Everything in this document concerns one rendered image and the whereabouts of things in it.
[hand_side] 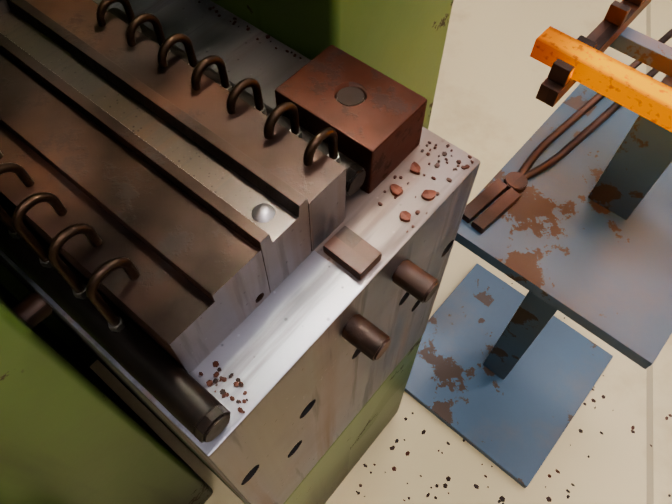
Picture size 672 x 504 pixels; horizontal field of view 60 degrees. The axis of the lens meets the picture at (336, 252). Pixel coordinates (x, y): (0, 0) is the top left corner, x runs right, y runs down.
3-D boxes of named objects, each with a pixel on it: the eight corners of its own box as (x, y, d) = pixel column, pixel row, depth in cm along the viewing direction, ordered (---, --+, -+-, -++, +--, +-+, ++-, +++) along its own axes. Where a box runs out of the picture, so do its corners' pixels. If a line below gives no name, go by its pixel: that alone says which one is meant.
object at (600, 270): (766, 175, 87) (775, 166, 85) (645, 369, 71) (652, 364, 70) (585, 81, 97) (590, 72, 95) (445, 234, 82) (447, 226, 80)
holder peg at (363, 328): (391, 345, 55) (393, 334, 53) (373, 366, 54) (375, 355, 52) (358, 320, 56) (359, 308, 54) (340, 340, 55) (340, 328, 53)
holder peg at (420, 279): (438, 289, 58) (442, 276, 56) (422, 308, 57) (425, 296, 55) (405, 267, 59) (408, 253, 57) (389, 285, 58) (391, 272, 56)
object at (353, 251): (322, 252, 53) (322, 245, 52) (344, 231, 55) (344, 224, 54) (359, 281, 52) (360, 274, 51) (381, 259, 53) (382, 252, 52)
